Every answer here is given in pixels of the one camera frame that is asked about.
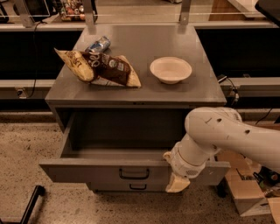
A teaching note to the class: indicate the brown cream chip bag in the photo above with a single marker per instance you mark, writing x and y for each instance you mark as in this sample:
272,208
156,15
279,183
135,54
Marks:
99,68

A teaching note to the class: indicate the grey top drawer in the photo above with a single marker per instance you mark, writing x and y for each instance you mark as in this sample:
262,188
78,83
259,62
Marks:
117,147

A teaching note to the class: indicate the grey drawer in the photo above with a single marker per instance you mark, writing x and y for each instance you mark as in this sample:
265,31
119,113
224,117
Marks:
117,147
126,187

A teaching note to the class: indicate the black metal leg left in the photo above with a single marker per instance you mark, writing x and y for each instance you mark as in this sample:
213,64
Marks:
39,190

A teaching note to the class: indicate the grey bottom drawer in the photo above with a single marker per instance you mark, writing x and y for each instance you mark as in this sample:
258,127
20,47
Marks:
126,187

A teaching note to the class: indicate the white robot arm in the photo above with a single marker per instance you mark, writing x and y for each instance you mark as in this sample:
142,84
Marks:
210,130

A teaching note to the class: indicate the dark bottles in box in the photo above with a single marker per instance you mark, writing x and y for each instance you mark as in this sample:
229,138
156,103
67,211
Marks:
266,177

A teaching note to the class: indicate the grey metal drawer cabinet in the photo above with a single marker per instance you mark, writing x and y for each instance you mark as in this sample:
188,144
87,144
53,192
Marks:
140,44

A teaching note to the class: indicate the blue silver soda can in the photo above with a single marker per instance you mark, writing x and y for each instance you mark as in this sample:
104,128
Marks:
99,46

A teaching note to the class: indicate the rack of snack items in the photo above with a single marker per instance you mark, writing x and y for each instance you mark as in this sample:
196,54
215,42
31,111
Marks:
72,10

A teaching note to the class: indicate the white paper bowl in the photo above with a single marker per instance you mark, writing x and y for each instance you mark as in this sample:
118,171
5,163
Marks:
170,70

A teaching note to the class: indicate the open cardboard box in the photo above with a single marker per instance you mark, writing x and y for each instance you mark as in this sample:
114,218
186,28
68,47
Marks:
248,186

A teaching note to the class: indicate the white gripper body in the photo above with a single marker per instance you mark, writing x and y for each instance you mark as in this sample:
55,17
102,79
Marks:
184,165

